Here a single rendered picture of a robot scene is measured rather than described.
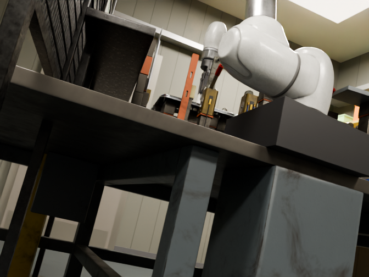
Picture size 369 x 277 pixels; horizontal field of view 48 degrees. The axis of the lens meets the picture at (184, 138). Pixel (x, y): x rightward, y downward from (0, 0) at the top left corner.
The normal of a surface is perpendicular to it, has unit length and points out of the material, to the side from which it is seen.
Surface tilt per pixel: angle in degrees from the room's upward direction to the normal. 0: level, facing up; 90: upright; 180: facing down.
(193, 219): 90
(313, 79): 89
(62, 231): 90
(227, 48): 91
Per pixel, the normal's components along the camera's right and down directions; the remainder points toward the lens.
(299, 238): 0.37, -0.11
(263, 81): -0.04, 0.74
